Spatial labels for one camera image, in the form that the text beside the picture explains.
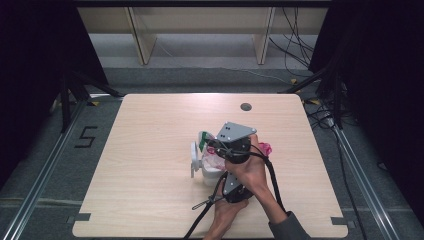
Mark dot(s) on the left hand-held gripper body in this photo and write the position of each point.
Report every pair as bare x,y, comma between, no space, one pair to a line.
230,185

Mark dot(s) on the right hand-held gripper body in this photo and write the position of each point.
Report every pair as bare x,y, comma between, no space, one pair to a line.
235,131

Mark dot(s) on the green white packet red sticks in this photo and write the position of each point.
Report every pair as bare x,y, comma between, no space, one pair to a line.
202,141

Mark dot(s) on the pink and white powder bag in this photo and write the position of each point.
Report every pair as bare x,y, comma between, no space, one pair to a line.
266,149

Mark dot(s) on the person's right hand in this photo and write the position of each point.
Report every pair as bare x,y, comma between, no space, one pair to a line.
250,173

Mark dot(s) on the person's left hand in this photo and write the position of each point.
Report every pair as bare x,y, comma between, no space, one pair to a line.
223,215

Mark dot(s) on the yellow tape piece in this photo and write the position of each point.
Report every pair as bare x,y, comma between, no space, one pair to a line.
293,81
313,101
95,103

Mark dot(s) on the black metal stand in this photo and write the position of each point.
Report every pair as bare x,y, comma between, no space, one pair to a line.
65,106
338,100

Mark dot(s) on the black curtain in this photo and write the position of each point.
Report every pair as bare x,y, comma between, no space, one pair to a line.
33,66
383,83

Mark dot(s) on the dark table edge bracket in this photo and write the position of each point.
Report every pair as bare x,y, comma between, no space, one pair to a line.
340,220

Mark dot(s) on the aluminium floor rail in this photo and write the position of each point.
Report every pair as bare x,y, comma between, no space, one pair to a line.
43,180
363,186

